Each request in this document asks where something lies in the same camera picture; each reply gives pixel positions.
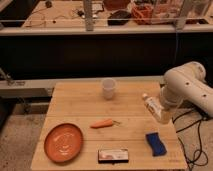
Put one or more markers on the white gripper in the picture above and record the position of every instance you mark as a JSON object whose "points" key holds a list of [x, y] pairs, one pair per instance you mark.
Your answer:
{"points": [[166, 113]]}

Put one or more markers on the orange pepper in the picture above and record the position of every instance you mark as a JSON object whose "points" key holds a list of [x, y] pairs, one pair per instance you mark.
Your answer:
{"points": [[104, 123]]}

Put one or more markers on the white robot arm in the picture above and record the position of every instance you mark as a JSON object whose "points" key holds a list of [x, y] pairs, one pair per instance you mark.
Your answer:
{"points": [[185, 82]]}

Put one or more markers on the white ceramic cup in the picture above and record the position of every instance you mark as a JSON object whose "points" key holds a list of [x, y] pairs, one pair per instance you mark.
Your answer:
{"points": [[108, 88]]}

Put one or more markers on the white tube bottle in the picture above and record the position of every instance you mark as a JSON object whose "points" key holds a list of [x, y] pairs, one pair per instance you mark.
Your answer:
{"points": [[152, 105]]}

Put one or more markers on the blue sponge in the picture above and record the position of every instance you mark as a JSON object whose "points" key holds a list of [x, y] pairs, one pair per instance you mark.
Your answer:
{"points": [[157, 146]]}

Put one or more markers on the black and white box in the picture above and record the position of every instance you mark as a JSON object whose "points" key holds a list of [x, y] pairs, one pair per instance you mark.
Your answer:
{"points": [[113, 156]]}

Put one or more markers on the orange basket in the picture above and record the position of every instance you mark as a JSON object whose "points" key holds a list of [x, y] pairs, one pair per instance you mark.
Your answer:
{"points": [[142, 14]]}

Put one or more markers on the orange plate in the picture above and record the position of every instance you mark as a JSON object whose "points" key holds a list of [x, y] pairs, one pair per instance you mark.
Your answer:
{"points": [[63, 142]]}

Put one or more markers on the black bag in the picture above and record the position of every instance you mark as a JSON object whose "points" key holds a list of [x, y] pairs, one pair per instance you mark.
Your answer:
{"points": [[119, 17]]}

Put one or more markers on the metal frame post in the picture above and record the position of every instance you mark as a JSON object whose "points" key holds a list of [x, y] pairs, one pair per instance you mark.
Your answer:
{"points": [[87, 4]]}

